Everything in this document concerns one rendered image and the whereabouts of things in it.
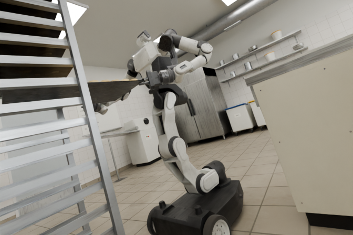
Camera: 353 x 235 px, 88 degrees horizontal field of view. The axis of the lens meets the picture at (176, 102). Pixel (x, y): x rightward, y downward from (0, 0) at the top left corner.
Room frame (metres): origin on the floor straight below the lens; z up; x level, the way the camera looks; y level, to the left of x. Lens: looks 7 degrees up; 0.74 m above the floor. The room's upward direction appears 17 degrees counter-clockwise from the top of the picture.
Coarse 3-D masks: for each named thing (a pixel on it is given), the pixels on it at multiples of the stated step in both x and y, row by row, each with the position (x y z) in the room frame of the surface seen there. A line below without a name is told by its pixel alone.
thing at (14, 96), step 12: (96, 84) 0.85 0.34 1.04; (108, 84) 0.91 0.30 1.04; (120, 84) 0.97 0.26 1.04; (132, 84) 1.04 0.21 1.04; (12, 96) 0.69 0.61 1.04; (24, 96) 0.73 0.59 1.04; (36, 96) 0.77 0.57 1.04; (48, 96) 0.81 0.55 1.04; (60, 96) 0.86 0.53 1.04; (72, 96) 0.92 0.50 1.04; (96, 96) 1.05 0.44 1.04; (108, 96) 1.13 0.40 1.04; (120, 96) 1.22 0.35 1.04
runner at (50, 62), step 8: (0, 56) 0.60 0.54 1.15; (8, 56) 0.61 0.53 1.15; (16, 56) 0.63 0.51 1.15; (24, 56) 0.65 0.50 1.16; (0, 64) 0.60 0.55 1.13; (8, 64) 0.62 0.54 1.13; (16, 64) 0.63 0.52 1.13; (24, 64) 0.65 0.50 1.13; (32, 64) 0.66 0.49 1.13; (40, 64) 0.68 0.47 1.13; (48, 64) 0.70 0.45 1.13; (56, 64) 0.72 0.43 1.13; (64, 64) 0.74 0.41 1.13; (72, 64) 0.76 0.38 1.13
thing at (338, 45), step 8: (336, 40) 0.83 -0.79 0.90; (344, 40) 0.82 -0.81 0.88; (352, 40) 0.80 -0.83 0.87; (320, 48) 0.87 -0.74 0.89; (328, 48) 0.86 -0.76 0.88; (336, 48) 0.84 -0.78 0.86; (344, 48) 0.83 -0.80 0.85; (296, 56) 0.94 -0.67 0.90; (304, 56) 0.92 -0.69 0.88; (312, 56) 0.90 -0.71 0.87; (320, 56) 0.88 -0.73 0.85; (280, 64) 0.99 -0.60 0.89; (288, 64) 0.97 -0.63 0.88; (296, 64) 0.95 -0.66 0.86; (304, 64) 0.93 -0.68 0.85; (256, 72) 1.08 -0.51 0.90; (264, 72) 1.05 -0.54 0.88; (272, 72) 1.03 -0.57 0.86; (280, 72) 1.00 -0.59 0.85; (248, 80) 1.11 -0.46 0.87; (256, 80) 1.09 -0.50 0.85
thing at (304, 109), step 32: (320, 64) 0.88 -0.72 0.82; (352, 64) 0.81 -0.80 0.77; (256, 96) 1.10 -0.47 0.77; (288, 96) 0.99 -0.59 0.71; (320, 96) 0.91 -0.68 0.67; (352, 96) 0.84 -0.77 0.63; (288, 128) 1.03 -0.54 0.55; (320, 128) 0.94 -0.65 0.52; (352, 128) 0.87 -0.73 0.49; (288, 160) 1.07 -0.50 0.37; (320, 160) 0.97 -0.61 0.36; (352, 160) 0.90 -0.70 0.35; (320, 192) 1.01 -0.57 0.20; (352, 192) 0.93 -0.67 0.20; (320, 224) 1.07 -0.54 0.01; (352, 224) 0.98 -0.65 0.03
